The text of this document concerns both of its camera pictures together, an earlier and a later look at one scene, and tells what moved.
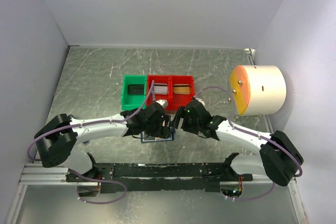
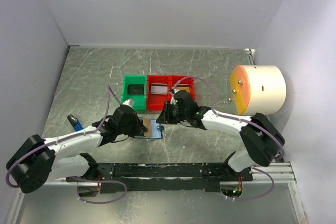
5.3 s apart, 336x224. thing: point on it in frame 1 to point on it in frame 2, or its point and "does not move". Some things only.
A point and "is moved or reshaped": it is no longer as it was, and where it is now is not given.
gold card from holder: [158, 138] is moved or reshaped
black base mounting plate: [126, 177] does not move
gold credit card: [181, 88] does not move
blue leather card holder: [146, 138] is moved or reshaped
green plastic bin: [134, 91] does not move
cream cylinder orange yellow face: [258, 89] does not move
